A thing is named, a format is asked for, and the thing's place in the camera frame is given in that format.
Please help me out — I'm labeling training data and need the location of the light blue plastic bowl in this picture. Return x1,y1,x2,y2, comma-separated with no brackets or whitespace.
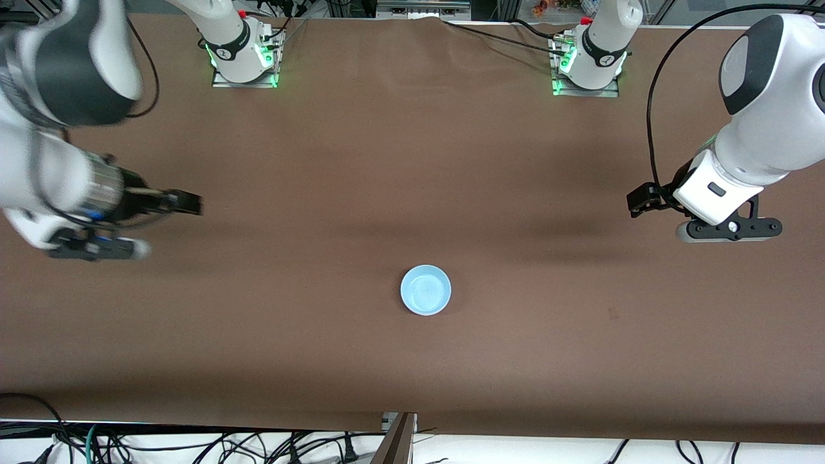
400,264,452,317

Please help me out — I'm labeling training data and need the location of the grey metal box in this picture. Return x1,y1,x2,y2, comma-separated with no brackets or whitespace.
377,0,472,19

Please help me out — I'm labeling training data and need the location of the brown wooden table beam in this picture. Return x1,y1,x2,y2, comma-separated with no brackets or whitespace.
371,412,418,464

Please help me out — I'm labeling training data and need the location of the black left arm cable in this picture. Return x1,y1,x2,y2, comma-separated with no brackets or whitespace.
646,3,825,194

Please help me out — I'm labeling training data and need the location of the thin cable at arm base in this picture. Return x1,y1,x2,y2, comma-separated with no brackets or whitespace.
271,15,311,50

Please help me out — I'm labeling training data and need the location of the black cable on table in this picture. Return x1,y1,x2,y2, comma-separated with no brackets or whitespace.
443,19,569,56

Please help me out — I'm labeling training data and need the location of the black floor cable with plug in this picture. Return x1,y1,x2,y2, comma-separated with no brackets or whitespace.
284,433,360,464

